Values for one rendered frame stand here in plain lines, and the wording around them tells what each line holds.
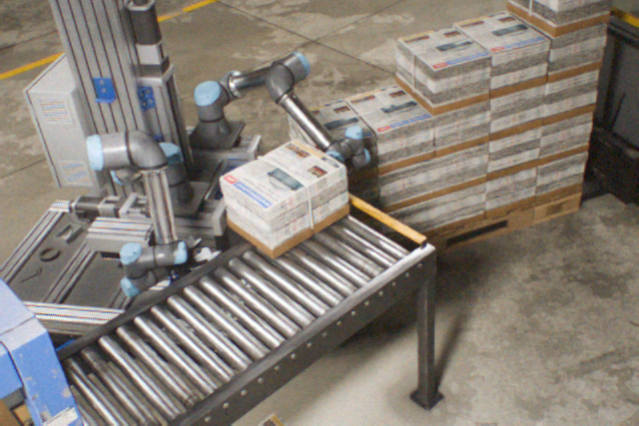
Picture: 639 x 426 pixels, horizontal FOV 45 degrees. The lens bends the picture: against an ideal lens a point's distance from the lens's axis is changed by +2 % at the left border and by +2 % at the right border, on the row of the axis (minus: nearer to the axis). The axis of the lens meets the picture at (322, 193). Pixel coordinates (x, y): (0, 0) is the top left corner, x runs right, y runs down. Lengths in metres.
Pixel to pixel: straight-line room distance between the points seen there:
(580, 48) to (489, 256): 1.09
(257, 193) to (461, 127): 1.24
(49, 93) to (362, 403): 1.78
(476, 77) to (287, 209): 1.22
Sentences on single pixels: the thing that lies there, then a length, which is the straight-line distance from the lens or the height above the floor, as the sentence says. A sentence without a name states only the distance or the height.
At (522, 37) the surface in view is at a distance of 3.62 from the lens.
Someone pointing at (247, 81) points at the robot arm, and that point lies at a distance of 3.35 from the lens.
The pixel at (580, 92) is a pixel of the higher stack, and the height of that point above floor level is 0.73.
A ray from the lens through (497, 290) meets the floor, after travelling 3.78.
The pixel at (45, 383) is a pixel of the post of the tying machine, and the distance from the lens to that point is 1.65.
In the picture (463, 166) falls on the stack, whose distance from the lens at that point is 3.68.
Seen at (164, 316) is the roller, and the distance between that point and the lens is 2.63.
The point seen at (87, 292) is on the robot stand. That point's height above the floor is 0.21.
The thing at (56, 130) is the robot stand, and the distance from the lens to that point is 3.29.
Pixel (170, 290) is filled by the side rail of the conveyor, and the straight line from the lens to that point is 2.72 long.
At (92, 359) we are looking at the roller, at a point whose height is 0.80.
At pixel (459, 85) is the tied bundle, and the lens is 3.45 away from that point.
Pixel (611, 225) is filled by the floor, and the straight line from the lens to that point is 4.26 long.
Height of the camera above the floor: 2.57
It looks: 36 degrees down
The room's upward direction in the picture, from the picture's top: 5 degrees counter-clockwise
